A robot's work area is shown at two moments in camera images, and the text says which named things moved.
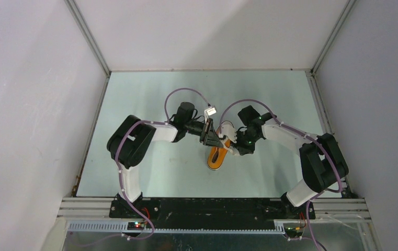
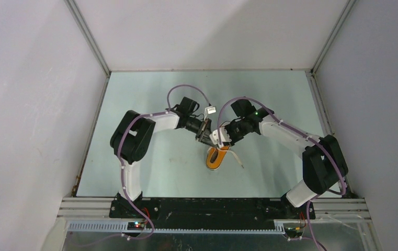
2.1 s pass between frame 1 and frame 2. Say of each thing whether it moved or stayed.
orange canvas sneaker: moved
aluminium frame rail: stayed
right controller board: stayed
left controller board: stayed
